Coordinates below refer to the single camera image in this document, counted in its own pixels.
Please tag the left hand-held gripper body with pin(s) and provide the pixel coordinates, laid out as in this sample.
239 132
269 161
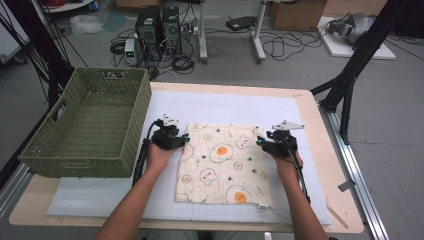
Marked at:
165 136

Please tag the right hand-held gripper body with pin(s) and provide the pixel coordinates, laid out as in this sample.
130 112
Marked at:
281 143

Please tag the cream egg print cloth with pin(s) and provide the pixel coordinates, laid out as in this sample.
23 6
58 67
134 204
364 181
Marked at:
223 166

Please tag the green woven basket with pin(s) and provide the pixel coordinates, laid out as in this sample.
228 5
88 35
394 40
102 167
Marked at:
86 126

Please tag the person's left hand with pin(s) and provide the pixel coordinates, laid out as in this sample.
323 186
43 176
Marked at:
160 158

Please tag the person's right hand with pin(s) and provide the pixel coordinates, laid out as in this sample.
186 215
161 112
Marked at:
288 166

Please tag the white grid mat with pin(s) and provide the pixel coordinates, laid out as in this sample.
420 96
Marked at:
226 106

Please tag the grey tape piece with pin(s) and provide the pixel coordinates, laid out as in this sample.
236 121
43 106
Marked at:
346 185

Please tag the small white power supply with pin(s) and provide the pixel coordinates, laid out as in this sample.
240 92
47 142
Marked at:
130 51

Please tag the thin wooden stick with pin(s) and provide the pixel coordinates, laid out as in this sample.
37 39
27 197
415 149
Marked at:
337 216

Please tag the white desk leg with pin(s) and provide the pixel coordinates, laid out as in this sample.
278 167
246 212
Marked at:
202 36
258 40

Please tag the slim black computer tower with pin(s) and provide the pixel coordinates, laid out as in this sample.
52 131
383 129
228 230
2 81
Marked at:
171 30

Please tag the large black computer tower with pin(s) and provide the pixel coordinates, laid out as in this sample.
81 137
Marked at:
148 30

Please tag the white floor board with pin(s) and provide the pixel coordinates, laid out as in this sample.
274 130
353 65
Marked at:
340 50

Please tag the black flat device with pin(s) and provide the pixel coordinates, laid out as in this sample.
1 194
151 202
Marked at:
240 22

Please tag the teal floor sheet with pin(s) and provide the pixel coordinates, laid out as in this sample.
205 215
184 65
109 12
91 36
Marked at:
115 20

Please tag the brown cardboard box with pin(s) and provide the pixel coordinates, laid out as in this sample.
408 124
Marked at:
296 15

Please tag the grey headset device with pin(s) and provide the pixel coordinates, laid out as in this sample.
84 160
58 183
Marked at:
353 28

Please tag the clear plastic bag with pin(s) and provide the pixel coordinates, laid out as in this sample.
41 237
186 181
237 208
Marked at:
85 24

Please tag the round white table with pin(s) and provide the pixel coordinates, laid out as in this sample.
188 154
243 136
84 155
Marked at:
66 5

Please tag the grey cabinet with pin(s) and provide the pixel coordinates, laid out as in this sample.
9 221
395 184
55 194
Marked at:
10 40

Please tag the aluminium rail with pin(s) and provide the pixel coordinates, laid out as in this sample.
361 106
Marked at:
13 190
353 160

